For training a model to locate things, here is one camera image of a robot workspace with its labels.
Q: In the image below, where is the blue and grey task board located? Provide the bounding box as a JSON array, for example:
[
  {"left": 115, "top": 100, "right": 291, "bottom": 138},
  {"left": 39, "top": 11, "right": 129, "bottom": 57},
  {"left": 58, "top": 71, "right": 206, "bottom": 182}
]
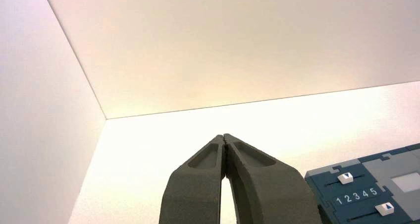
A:
[{"left": 304, "top": 143, "right": 420, "bottom": 224}]

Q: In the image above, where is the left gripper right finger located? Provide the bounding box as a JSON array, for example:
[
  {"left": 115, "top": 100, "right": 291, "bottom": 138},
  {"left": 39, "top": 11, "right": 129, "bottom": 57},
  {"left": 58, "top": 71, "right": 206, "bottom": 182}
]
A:
[{"left": 224, "top": 133, "right": 323, "bottom": 224}]

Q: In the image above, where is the white display window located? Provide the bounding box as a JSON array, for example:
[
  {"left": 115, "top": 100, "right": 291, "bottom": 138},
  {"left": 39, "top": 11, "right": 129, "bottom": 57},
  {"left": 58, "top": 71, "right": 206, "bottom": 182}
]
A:
[{"left": 391, "top": 172, "right": 420, "bottom": 193}]

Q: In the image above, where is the white slider knob up triangle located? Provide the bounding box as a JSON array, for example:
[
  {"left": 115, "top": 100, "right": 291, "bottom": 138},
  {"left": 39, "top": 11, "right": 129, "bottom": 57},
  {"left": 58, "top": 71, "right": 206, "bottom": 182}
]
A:
[{"left": 374, "top": 202, "right": 395, "bottom": 217}]

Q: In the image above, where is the white slider knob down triangle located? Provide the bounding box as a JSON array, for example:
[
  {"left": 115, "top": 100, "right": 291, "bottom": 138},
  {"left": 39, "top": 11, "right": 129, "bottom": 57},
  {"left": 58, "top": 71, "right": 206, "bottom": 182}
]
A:
[{"left": 337, "top": 172, "right": 354, "bottom": 185}]

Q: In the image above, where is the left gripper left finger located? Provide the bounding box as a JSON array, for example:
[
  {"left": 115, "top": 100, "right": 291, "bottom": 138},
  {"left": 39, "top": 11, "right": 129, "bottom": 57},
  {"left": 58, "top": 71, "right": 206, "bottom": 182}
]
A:
[{"left": 159, "top": 134, "right": 227, "bottom": 224}]

